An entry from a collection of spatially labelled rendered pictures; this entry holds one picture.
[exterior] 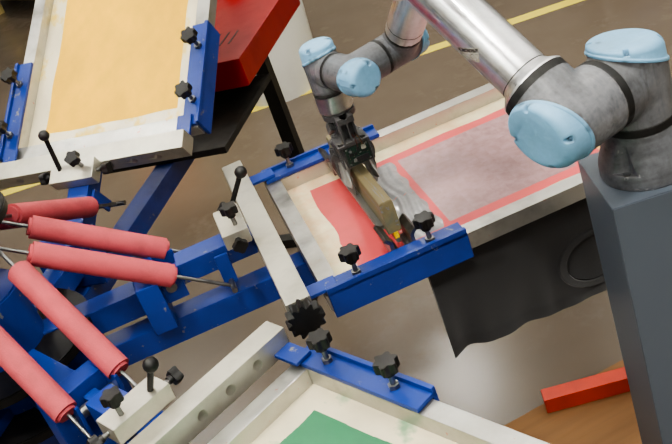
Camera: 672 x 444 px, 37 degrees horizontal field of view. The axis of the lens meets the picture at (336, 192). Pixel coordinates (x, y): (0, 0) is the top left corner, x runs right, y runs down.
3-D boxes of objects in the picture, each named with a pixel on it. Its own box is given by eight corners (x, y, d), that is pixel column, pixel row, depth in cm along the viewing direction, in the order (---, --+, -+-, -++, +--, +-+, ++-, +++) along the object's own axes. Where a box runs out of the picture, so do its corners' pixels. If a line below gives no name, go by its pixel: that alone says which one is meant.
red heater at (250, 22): (184, 34, 364) (171, 3, 358) (302, 7, 348) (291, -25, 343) (117, 116, 315) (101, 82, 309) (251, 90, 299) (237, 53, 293)
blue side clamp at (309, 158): (379, 147, 256) (371, 123, 253) (386, 154, 252) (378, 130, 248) (270, 194, 253) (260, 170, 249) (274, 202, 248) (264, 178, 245)
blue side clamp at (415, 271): (464, 245, 207) (456, 217, 204) (474, 256, 203) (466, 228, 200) (330, 305, 204) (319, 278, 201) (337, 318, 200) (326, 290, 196)
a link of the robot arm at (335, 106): (309, 92, 214) (345, 77, 214) (316, 111, 216) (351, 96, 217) (318, 103, 207) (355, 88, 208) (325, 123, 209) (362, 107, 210)
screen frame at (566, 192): (551, 70, 259) (548, 57, 258) (683, 154, 208) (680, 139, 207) (268, 192, 251) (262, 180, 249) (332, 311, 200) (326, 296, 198)
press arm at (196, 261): (253, 240, 226) (245, 221, 223) (259, 252, 220) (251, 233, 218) (181, 271, 224) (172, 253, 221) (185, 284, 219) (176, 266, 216)
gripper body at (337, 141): (345, 173, 213) (327, 124, 208) (333, 158, 221) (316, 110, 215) (378, 159, 214) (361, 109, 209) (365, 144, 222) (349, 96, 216)
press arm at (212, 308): (532, 172, 239) (526, 150, 236) (543, 182, 233) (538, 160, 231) (33, 392, 226) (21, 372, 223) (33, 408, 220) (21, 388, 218)
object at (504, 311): (627, 279, 238) (599, 149, 221) (647, 298, 230) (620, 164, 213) (449, 361, 233) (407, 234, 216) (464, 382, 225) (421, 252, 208)
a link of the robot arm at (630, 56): (694, 101, 157) (681, 21, 150) (636, 143, 151) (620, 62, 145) (632, 87, 166) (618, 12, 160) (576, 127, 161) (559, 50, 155)
